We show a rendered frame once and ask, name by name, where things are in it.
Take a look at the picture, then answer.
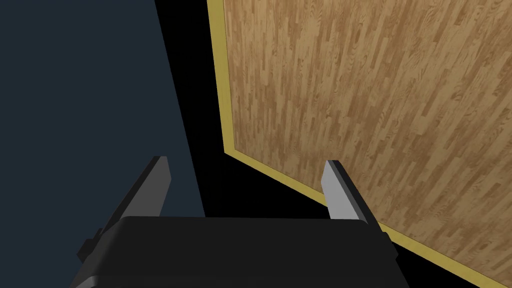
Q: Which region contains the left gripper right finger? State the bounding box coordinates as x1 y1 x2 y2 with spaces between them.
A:
321 159 380 233

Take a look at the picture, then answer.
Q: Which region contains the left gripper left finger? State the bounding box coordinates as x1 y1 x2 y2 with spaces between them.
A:
104 155 173 233

